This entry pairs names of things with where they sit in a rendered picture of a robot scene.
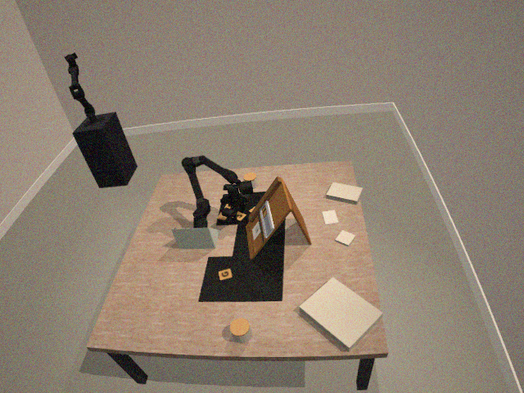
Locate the white jar with wooden lid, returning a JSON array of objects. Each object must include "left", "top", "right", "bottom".
[
  {"left": 230, "top": 318, "right": 252, "bottom": 344},
  {"left": 243, "top": 173, "right": 258, "bottom": 189}
]

